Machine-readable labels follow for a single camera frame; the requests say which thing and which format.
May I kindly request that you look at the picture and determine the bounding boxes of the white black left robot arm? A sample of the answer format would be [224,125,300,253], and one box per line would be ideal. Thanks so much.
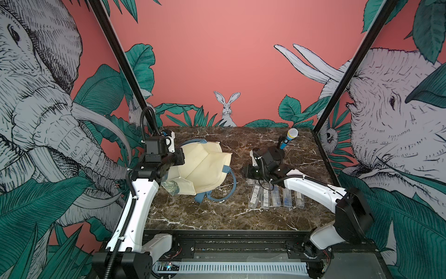
[92,131,185,279]

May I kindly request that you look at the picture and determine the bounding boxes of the blue toy microphone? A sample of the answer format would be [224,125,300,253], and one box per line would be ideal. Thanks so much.
[279,128,298,149]

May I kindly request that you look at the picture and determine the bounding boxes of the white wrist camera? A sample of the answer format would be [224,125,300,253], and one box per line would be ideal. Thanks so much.
[161,130,175,153]
[250,150,258,167]

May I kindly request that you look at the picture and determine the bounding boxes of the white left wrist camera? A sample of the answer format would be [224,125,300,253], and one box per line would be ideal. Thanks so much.
[161,130,175,153]

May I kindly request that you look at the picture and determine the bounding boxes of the black right frame post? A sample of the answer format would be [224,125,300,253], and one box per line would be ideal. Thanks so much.
[312,0,398,134]

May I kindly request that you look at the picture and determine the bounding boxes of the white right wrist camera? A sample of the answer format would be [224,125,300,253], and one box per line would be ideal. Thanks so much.
[250,150,258,167]

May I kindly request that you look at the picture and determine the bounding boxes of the black frame post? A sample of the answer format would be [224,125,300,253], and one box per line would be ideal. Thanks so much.
[88,0,159,134]
[312,0,398,134]

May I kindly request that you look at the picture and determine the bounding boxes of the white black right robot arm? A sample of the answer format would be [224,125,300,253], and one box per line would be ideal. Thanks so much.
[242,146,374,257]

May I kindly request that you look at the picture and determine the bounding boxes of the white ventilation grille strip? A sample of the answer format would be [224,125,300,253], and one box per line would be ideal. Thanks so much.
[153,262,308,276]

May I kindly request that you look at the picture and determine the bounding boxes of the clear compass set case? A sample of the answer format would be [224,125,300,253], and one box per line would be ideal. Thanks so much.
[261,186,271,210]

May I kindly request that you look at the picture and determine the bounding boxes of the cream canvas tote bag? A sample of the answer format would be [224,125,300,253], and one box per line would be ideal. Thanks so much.
[161,138,237,203]

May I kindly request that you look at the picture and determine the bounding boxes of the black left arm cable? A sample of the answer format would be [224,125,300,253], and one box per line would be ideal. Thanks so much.
[139,106,161,140]

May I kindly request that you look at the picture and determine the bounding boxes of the black left frame post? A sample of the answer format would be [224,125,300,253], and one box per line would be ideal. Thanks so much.
[88,0,159,134]

